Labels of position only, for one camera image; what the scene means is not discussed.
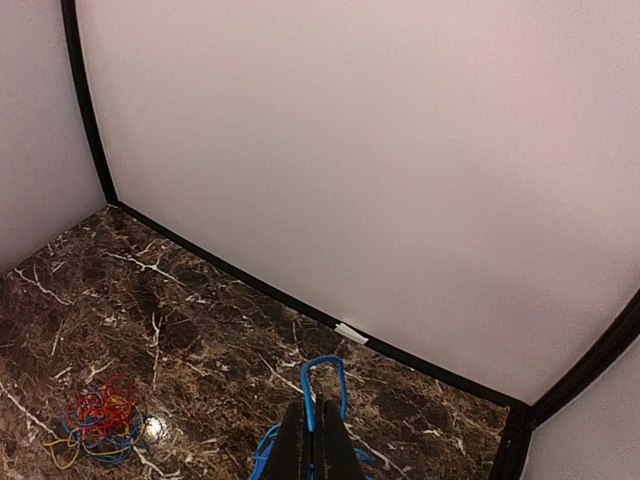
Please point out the white tape piece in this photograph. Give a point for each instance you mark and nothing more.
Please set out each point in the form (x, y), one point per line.
(350, 333)

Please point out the left black frame post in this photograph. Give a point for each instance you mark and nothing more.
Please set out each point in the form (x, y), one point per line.
(83, 96)

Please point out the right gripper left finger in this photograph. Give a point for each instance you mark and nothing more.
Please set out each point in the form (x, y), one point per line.
(290, 456)

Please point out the black back base strip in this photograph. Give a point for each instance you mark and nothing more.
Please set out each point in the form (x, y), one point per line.
(307, 310)

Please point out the black frame post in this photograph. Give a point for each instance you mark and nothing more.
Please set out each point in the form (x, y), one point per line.
(523, 420)
(83, 96)

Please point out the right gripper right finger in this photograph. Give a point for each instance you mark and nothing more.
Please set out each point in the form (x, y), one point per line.
(334, 456)

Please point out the right black frame post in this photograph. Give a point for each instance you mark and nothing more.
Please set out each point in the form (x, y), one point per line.
(523, 420)

